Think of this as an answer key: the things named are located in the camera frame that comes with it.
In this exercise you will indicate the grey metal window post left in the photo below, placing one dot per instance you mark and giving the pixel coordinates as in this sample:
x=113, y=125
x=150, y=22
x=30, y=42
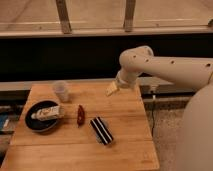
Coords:
x=63, y=16

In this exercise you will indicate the black white striped block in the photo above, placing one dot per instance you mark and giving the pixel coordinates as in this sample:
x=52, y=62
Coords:
x=101, y=131

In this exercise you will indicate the white ceramic cup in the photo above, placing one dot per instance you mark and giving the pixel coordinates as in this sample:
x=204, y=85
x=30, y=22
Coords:
x=61, y=90

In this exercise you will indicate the grey metal window post right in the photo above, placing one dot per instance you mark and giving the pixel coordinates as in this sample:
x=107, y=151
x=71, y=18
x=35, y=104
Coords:
x=129, y=15

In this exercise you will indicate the black round pan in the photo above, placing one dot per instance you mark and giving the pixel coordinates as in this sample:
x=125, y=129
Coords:
x=37, y=125

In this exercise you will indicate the beige gripper wrist block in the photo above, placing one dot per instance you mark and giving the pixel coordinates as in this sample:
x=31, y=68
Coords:
x=123, y=80

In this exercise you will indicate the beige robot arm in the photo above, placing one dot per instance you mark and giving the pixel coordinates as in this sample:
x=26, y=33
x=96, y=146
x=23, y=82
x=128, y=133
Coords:
x=195, y=147

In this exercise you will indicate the grey metal window post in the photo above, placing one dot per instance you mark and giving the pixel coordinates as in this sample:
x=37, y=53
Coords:
x=63, y=16
x=129, y=15

